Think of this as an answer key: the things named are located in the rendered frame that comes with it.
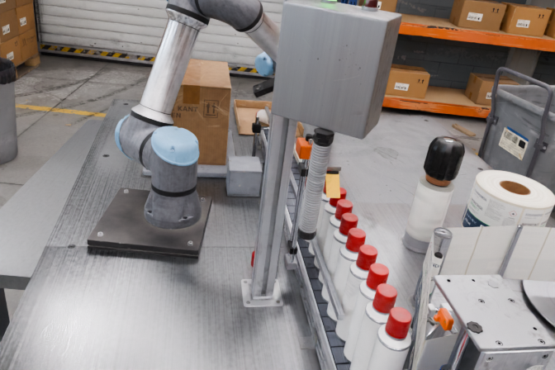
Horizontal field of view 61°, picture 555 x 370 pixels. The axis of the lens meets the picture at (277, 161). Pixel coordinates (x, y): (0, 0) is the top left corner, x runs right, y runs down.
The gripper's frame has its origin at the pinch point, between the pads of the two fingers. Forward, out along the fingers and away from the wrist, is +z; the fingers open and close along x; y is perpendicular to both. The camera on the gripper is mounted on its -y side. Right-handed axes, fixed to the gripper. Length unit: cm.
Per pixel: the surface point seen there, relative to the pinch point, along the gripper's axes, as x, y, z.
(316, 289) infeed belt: -88, -3, -27
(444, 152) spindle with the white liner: -65, 26, -49
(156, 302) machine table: -87, -37, -22
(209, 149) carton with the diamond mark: -27.4, -24.9, -8.4
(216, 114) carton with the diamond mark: -23.3, -23.2, -19.8
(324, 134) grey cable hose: -82, -10, -68
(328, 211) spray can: -76, -1, -40
